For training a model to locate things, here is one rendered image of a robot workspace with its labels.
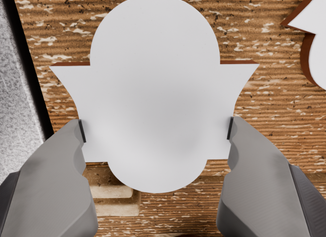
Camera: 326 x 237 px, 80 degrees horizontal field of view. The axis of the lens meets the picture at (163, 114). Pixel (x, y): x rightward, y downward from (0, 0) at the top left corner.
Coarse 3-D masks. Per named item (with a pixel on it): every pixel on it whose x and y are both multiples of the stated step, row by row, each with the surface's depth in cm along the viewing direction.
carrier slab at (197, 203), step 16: (208, 176) 22; (224, 176) 22; (320, 176) 22; (144, 192) 21; (176, 192) 22; (192, 192) 22; (208, 192) 22; (320, 192) 22; (144, 208) 22; (160, 208) 23; (176, 208) 23; (192, 208) 23; (208, 208) 23; (112, 224) 24; (128, 224) 24; (144, 224) 24; (160, 224) 24; (176, 224) 24; (192, 224) 24; (208, 224) 24
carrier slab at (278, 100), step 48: (48, 0) 13; (96, 0) 13; (192, 0) 13; (240, 0) 13; (288, 0) 14; (48, 48) 14; (240, 48) 15; (288, 48) 15; (48, 96) 16; (240, 96) 17; (288, 96) 17; (288, 144) 19
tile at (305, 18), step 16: (304, 0) 13; (320, 0) 13; (288, 16) 14; (304, 16) 13; (320, 16) 13; (304, 32) 14; (320, 32) 13; (304, 48) 15; (320, 48) 14; (304, 64) 15; (320, 64) 14; (320, 80) 15
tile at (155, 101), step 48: (144, 0) 9; (96, 48) 10; (144, 48) 10; (192, 48) 10; (96, 96) 12; (144, 96) 12; (192, 96) 12; (96, 144) 13; (144, 144) 13; (192, 144) 14
